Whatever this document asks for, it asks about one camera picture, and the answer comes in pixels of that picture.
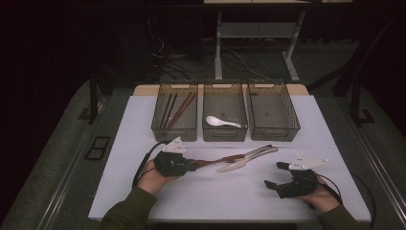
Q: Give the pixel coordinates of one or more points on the metal floor rail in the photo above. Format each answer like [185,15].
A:
[376,159]
[63,185]

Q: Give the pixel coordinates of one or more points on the black metal stand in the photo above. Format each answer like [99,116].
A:
[356,102]
[93,102]

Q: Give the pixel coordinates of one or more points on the brown wooden spoon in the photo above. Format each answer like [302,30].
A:
[217,160]

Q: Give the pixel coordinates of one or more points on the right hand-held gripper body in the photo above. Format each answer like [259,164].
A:
[298,188]

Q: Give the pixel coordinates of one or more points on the white metal desk frame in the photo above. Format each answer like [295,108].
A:
[218,48]

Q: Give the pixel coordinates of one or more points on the black floor socket frame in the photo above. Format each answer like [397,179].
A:
[97,148]

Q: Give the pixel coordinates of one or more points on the person's left hand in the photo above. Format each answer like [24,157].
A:
[151,180]

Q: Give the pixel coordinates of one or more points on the person's right hand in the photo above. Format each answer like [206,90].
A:
[322,199]

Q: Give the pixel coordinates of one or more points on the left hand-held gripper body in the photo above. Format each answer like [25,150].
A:
[172,164]

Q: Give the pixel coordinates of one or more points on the white ceramic spoon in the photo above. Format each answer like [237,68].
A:
[214,120]

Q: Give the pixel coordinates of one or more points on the smoky transparent plastic bin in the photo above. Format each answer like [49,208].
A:
[272,111]
[224,102]
[175,134]

